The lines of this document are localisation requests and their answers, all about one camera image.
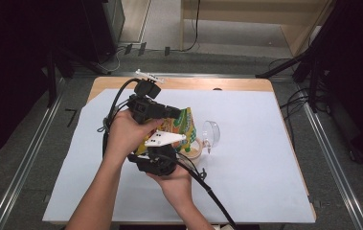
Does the person's right hand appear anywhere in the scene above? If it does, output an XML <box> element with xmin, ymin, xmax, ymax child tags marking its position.
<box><xmin>148</xmin><ymin>164</ymin><xmax>193</xmax><ymax>209</ymax></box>

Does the white floor cable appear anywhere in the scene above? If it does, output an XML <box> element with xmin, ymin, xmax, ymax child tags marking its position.
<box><xmin>103</xmin><ymin>47</ymin><xmax>122</xmax><ymax>73</ymax></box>

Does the white paper sheet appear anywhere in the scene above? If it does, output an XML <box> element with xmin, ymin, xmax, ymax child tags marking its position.
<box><xmin>42</xmin><ymin>88</ymin><xmax>316</xmax><ymax>223</ymax></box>

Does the wooden shelf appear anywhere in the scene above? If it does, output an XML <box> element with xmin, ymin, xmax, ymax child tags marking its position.
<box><xmin>180</xmin><ymin>0</ymin><xmax>335</xmax><ymax>58</ymax></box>

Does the black metal stand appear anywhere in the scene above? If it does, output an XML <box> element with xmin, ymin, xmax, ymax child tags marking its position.
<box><xmin>46</xmin><ymin>47</ymin><xmax>110</xmax><ymax>108</ymax></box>

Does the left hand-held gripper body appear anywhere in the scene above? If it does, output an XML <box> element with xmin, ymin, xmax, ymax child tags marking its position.
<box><xmin>126</xmin><ymin>69</ymin><xmax>165</xmax><ymax>125</ymax></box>

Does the dark curtain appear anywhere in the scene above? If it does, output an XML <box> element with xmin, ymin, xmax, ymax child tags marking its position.
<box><xmin>326</xmin><ymin>0</ymin><xmax>363</xmax><ymax>167</ymax></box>
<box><xmin>0</xmin><ymin>0</ymin><xmax>84</xmax><ymax>166</ymax></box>

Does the black floor cable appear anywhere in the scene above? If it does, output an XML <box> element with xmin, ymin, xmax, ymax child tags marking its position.
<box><xmin>279</xmin><ymin>87</ymin><xmax>317</xmax><ymax>148</ymax></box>

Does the right hand-held gripper black cable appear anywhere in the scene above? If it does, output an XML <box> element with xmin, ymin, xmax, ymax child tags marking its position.
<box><xmin>156</xmin><ymin>152</ymin><xmax>239</xmax><ymax>230</ymax></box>

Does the black cabinet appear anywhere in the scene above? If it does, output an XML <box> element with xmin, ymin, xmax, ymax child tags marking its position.
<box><xmin>79</xmin><ymin>0</ymin><xmax>126</xmax><ymax>64</ymax></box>

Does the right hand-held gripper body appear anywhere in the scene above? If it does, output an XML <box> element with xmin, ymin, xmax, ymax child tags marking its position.
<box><xmin>137</xmin><ymin>129</ymin><xmax>187</xmax><ymax>176</ymax></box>

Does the person's left hand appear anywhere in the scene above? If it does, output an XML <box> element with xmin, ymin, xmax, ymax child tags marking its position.
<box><xmin>103</xmin><ymin>108</ymin><xmax>164</xmax><ymax>164</ymax></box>

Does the yellow green snack packet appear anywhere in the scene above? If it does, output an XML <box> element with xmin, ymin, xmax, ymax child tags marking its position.
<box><xmin>135</xmin><ymin>106</ymin><xmax>198</xmax><ymax>156</ymax></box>

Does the hanging black cable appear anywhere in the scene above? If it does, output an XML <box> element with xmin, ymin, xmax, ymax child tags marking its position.
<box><xmin>178</xmin><ymin>0</ymin><xmax>202</xmax><ymax>53</ymax></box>

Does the black tripod stand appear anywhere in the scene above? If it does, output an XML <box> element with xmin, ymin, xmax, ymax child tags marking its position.
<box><xmin>255</xmin><ymin>0</ymin><xmax>355</xmax><ymax>113</ymax></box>

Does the beige powder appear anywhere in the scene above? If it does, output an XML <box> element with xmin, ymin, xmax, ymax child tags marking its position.
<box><xmin>182</xmin><ymin>147</ymin><xmax>202</xmax><ymax>160</ymax></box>

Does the glass jar with hinged lid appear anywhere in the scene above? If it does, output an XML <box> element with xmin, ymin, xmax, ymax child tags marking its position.
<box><xmin>179</xmin><ymin>120</ymin><xmax>221</xmax><ymax>161</ymax></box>

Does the aluminium floor rail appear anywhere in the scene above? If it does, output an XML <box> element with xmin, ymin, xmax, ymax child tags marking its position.
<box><xmin>297</xmin><ymin>82</ymin><xmax>363</xmax><ymax>230</ymax></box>
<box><xmin>0</xmin><ymin>78</ymin><xmax>67</xmax><ymax>230</ymax></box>

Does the wooden table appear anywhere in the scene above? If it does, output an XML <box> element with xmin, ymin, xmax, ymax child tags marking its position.
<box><xmin>42</xmin><ymin>76</ymin><xmax>317</xmax><ymax>224</ymax></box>

